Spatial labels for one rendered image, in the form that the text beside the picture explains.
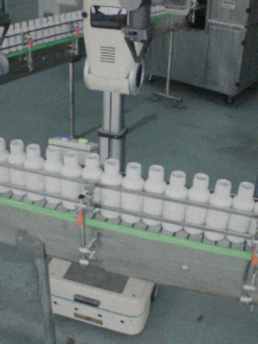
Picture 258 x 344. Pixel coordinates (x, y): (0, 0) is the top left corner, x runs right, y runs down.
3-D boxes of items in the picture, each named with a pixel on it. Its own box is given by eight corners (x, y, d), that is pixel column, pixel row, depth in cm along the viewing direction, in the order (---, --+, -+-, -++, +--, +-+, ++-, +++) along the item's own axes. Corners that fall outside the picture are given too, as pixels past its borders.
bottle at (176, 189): (181, 219, 120) (188, 168, 112) (184, 233, 115) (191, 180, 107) (160, 219, 120) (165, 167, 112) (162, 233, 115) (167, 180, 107)
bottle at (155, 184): (147, 211, 123) (151, 160, 115) (167, 218, 121) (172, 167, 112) (137, 222, 119) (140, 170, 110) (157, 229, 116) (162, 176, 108)
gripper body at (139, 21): (155, 31, 113) (157, 3, 109) (145, 38, 104) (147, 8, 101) (132, 28, 115) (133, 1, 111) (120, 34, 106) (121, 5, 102)
